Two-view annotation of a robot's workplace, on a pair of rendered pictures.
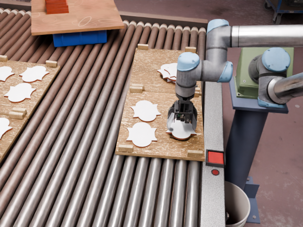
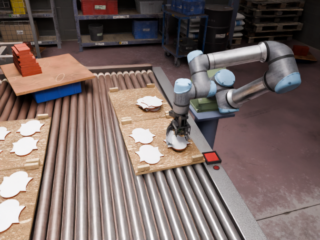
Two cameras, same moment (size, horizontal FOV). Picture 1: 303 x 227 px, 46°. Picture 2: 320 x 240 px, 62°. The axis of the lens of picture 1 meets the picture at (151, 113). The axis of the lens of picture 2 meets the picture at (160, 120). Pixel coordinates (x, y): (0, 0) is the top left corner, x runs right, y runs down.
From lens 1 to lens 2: 0.39 m
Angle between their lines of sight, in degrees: 18
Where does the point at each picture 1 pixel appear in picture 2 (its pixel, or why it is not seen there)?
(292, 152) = (223, 147)
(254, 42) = (226, 62)
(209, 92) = not seen: hidden behind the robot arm
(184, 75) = (183, 96)
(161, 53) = (130, 92)
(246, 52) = not seen: hidden behind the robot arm
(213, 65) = (202, 85)
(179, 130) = (176, 143)
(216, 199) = (228, 186)
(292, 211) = (240, 188)
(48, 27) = (29, 87)
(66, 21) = (44, 79)
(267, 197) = not seen: hidden behind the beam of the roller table
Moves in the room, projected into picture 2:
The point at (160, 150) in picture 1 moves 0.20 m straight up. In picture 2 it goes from (169, 162) to (172, 128)
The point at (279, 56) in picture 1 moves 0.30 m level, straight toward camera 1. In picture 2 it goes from (227, 75) to (237, 99)
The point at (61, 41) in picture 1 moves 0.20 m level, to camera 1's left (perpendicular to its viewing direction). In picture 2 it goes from (43, 97) to (8, 101)
